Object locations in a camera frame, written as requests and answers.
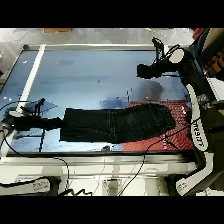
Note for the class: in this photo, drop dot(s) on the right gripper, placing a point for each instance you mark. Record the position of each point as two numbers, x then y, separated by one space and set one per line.
147 71

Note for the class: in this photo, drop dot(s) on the black pants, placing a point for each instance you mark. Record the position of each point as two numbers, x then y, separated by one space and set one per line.
126 123

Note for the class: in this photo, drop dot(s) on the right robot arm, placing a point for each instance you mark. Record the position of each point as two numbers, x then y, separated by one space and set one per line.
197 100

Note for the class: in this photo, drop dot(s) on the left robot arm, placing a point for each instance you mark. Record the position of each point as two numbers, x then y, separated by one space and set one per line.
24 122

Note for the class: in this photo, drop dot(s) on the red garment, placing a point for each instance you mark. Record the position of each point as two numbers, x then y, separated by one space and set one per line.
181 138

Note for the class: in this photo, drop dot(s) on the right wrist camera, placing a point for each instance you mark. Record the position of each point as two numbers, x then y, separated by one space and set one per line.
157 44

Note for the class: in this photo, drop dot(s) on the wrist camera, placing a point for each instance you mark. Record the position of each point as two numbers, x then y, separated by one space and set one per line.
157 44
40 104

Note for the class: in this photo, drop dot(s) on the silver frame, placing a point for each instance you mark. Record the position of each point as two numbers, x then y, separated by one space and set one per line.
100 163

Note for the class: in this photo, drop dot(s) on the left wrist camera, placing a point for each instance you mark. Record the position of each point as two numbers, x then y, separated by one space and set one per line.
40 104

